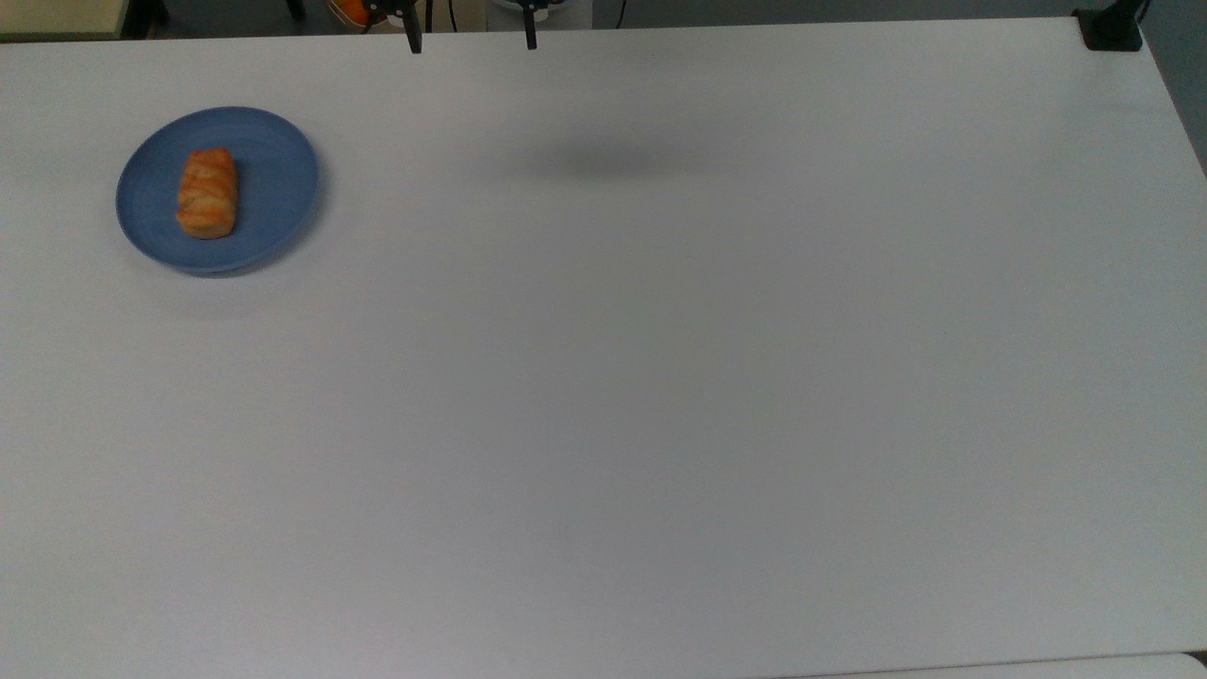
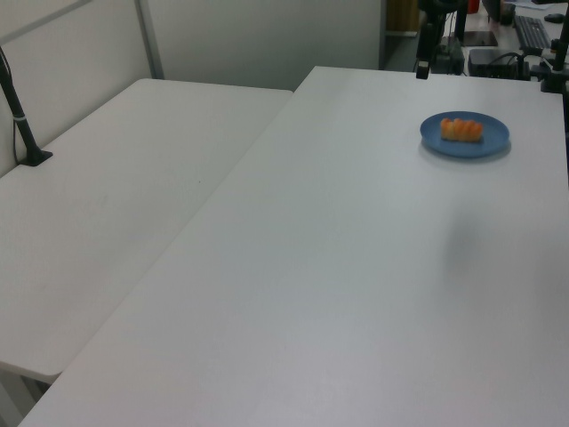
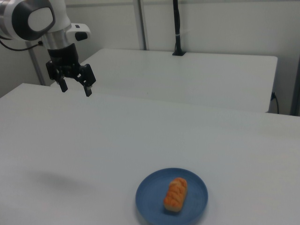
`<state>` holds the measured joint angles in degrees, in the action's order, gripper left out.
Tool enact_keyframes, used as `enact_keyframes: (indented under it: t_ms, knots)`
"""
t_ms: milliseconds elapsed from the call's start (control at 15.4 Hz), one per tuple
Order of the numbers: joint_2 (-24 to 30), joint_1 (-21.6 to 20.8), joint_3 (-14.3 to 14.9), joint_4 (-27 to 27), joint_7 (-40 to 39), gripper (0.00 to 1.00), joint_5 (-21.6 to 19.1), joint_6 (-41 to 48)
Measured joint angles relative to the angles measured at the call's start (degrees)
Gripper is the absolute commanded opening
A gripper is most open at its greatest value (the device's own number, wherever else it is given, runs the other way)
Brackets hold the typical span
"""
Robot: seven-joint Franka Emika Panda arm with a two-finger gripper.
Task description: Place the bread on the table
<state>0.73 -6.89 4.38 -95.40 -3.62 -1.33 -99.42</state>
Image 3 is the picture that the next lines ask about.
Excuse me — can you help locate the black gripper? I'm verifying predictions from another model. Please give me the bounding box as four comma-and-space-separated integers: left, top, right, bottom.
45, 43, 97, 98

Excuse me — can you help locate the orange braided bread loaf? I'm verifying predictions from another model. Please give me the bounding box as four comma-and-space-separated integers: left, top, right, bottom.
163, 177, 188, 212

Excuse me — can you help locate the black pole with base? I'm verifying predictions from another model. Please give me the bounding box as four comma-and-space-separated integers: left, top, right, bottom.
172, 0, 186, 56

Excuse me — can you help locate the white side table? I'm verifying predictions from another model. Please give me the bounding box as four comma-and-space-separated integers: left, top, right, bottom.
50, 48, 278, 113

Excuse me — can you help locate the blue round plate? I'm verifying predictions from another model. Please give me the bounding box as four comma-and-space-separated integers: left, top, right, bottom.
135, 167, 209, 225

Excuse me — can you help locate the grey partition frame post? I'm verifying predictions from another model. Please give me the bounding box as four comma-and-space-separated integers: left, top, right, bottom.
290, 0, 300, 116
28, 43, 45, 86
135, 0, 150, 51

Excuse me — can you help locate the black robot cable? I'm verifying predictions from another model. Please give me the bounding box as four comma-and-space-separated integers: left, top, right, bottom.
0, 39, 44, 51

